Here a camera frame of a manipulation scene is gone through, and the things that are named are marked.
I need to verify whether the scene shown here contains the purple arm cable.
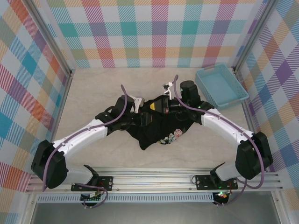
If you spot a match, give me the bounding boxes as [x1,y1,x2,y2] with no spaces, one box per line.
[42,84,110,209]
[172,74,267,207]

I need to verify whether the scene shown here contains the black floral print t-shirt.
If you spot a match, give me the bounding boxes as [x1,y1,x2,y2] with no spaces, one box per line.
[126,94,199,150]

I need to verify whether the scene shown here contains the small electronics board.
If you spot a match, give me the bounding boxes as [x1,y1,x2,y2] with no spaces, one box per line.
[80,191,103,203]
[214,190,231,204]

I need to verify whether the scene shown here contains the slotted grey cable duct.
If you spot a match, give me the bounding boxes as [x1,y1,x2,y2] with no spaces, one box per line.
[37,195,214,203]

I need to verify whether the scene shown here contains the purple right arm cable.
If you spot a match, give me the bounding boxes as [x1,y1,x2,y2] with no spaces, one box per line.
[172,74,267,207]

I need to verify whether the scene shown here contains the light blue plastic basket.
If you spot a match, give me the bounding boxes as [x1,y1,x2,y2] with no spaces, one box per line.
[195,63,249,111]

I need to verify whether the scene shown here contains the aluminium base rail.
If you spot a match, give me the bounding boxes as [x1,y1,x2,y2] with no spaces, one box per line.
[25,174,285,193]

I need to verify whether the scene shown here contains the aluminium corner post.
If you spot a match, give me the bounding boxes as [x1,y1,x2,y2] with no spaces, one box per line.
[232,0,278,75]
[25,0,77,77]

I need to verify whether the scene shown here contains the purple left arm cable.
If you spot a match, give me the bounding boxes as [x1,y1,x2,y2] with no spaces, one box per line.
[42,84,110,209]

